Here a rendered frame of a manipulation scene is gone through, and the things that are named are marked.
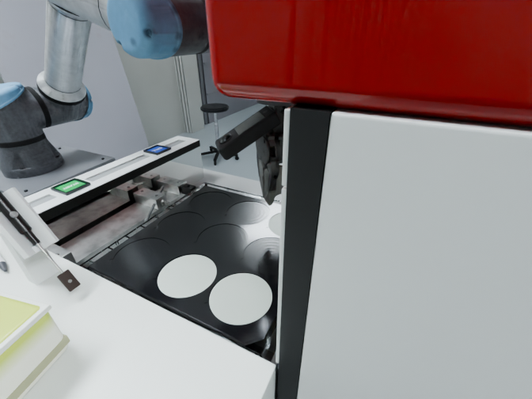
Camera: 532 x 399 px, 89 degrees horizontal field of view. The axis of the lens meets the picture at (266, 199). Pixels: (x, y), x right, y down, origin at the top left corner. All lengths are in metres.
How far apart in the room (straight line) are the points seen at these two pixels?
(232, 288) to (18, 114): 0.76
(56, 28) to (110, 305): 0.66
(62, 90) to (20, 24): 2.06
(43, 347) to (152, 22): 0.35
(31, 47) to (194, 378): 2.87
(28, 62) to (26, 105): 1.98
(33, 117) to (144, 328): 0.76
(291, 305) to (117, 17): 0.36
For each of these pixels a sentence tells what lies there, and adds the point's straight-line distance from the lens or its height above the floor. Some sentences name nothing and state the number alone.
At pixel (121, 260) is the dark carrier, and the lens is 0.58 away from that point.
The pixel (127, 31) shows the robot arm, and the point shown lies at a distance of 0.40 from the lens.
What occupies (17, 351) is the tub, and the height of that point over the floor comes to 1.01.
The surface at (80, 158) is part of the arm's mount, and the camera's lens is 1.07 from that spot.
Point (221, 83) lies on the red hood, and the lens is 0.17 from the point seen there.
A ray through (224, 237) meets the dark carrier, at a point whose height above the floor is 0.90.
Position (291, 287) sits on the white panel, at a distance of 0.22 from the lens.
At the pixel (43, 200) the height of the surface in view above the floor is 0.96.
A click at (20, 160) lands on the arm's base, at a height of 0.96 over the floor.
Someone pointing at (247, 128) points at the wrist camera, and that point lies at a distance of 0.46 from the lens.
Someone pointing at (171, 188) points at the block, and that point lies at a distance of 0.79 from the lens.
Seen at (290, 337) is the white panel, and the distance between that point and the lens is 0.27.
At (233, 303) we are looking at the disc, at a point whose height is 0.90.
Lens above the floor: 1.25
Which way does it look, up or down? 31 degrees down
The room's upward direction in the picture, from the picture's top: straight up
